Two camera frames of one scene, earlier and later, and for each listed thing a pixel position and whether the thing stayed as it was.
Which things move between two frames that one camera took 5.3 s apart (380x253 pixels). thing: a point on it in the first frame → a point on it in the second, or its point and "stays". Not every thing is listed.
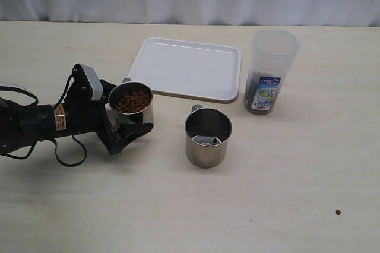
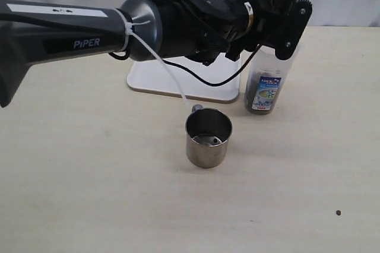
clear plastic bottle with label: [274, 51] stays
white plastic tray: [203, 70] stays
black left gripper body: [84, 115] → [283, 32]
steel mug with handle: [203, 121] stays
